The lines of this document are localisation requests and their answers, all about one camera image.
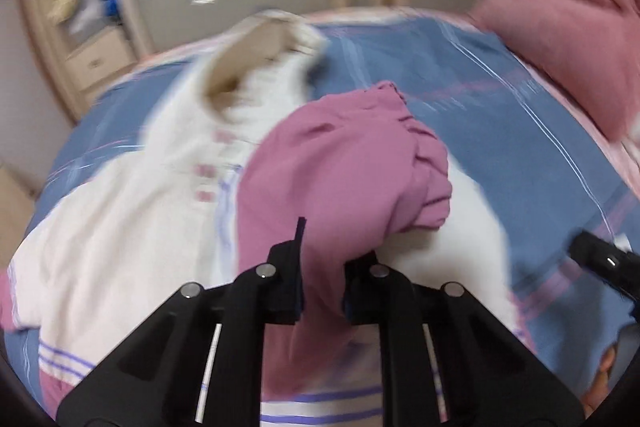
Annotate pink and cream jacket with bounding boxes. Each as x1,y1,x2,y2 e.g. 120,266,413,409
0,9,526,427

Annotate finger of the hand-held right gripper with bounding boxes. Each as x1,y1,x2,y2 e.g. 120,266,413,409
567,229,640,303

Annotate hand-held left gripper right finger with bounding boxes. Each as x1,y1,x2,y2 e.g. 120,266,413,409
342,251,586,427

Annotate person's right hand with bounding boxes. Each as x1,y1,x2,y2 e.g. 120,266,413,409
584,341,632,414

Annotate beige open shelf cabinet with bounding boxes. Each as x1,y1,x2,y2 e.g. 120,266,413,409
17,0,151,122

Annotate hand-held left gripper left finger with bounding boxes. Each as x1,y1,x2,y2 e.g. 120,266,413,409
56,217,307,427

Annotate pink quilt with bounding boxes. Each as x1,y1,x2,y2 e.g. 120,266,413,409
467,0,640,142

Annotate blue plaid bed sheet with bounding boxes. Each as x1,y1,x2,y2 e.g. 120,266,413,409
10,7,640,408

